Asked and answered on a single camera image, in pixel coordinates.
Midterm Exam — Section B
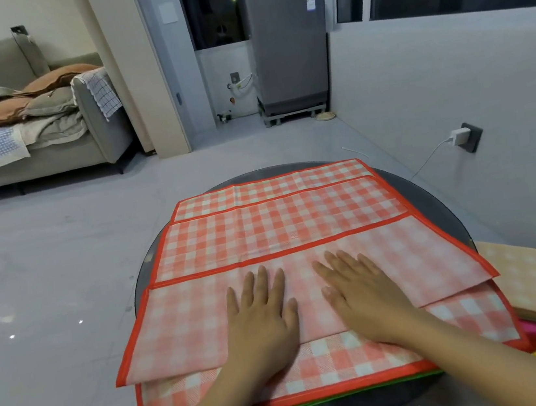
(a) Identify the person's right hand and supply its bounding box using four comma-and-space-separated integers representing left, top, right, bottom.
310, 239, 430, 352

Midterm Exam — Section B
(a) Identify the person's left hand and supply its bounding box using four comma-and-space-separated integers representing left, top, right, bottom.
212, 262, 307, 382

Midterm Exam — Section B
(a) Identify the red checked cloth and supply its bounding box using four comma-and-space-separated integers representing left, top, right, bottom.
91, 139, 536, 406

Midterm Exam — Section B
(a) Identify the person's right forearm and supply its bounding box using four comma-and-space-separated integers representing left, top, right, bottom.
398, 293, 536, 406

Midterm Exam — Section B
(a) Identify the green cloth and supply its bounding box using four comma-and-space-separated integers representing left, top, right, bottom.
251, 368, 447, 406

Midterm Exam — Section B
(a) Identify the white charger plug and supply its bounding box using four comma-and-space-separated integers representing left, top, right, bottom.
447, 127, 473, 148

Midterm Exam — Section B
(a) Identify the folded orange checked cloth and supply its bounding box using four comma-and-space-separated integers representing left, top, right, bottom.
474, 233, 536, 339

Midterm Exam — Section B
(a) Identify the grey washing machine stand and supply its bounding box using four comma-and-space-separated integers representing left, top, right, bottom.
259, 96, 332, 128

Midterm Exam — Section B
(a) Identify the beige sofa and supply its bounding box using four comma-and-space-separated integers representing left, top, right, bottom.
0, 22, 143, 198

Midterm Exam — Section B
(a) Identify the grey washing machine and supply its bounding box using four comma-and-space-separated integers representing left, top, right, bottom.
242, 0, 341, 119

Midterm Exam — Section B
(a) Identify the white grid-pattern towel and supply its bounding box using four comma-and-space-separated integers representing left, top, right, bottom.
70, 65, 125, 126

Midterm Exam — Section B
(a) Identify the beige blanket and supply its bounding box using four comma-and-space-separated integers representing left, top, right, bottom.
17, 109, 91, 151

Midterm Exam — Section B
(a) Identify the grey-green pillow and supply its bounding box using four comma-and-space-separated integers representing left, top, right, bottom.
18, 85, 80, 121

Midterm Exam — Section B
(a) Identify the orange pillow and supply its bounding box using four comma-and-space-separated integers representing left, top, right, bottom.
0, 95, 38, 131
15, 61, 104, 99

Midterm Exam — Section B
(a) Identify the white charger cable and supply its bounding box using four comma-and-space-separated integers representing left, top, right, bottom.
407, 137, 457, 180

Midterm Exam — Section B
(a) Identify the black wall socket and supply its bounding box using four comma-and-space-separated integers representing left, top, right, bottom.
456, 120, 486, 155

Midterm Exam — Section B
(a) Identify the white water hose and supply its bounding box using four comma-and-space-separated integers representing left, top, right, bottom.
226, 73, 257, 99

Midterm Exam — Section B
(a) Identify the white light switch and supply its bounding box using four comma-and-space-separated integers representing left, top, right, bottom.
157, 0, 180, 26

